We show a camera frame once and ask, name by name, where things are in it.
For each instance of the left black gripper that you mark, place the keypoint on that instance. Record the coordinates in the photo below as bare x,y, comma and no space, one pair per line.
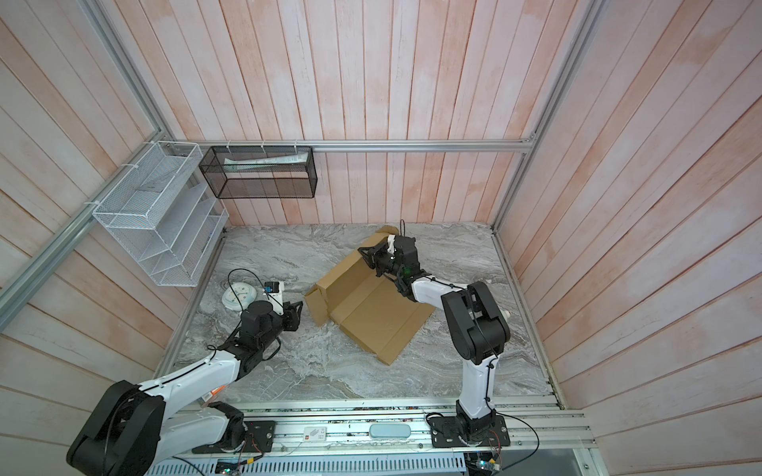
292,314

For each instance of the brown cardboard box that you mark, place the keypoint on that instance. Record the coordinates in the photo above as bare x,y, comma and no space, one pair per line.
367,308

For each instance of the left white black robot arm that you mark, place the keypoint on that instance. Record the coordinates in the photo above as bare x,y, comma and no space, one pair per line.
135,426

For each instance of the white wire mesh shelf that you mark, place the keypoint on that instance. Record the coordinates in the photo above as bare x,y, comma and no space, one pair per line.
167,224

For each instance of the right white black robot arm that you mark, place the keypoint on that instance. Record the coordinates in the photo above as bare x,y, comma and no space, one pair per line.
478,329

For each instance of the grey oval device on rail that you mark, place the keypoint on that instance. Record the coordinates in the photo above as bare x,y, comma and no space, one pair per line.
389,431

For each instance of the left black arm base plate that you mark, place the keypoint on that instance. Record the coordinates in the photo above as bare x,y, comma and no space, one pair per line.
257,438

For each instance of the paper sheet in black basket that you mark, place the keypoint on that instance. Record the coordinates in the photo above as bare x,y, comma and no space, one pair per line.
288,163

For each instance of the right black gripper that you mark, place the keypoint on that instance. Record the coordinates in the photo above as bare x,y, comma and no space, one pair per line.
374,259

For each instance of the black wire mesh basket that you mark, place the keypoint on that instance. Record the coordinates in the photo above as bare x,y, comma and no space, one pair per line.
233,186

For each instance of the small white label box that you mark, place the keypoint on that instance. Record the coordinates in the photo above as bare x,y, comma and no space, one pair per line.
315,434

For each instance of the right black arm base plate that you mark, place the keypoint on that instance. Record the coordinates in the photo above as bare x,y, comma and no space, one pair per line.
458,431

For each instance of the aluminium mounting rail frame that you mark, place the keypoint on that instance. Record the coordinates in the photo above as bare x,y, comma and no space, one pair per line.
534,436

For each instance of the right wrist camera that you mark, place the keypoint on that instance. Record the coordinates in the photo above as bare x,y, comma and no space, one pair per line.
391,249

